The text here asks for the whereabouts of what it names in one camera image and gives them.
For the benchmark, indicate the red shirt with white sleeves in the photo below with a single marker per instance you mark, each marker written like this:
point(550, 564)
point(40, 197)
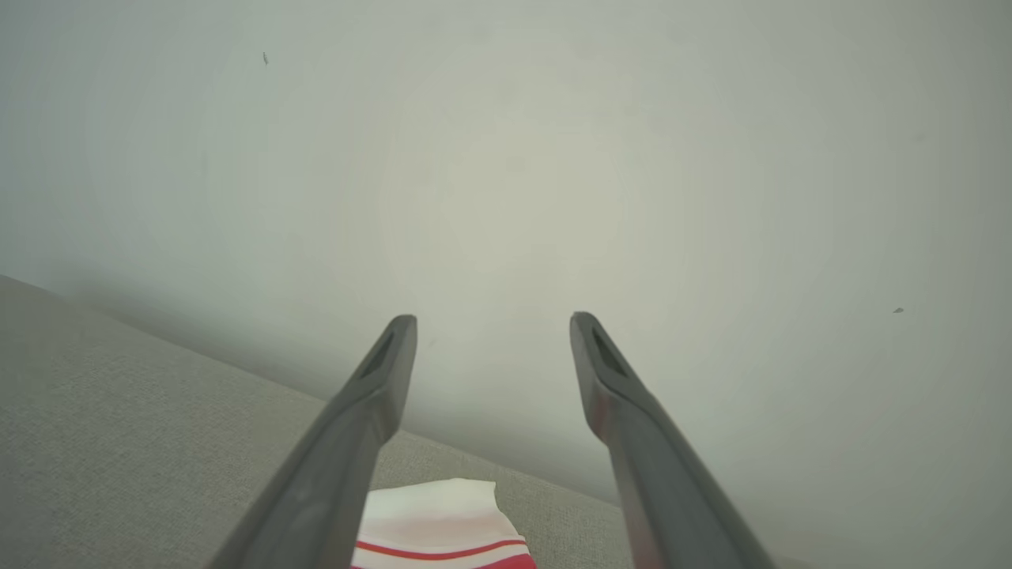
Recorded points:
point(443, 514)

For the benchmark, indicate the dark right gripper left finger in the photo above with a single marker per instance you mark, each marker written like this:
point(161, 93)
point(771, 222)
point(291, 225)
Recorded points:
point(332, 474)

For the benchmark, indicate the grey fabric sofa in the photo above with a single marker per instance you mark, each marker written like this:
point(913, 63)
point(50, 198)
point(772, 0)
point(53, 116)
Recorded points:
point(118, 442)

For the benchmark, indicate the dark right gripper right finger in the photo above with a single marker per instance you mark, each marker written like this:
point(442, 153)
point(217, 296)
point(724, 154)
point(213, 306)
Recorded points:
point(664, 490)

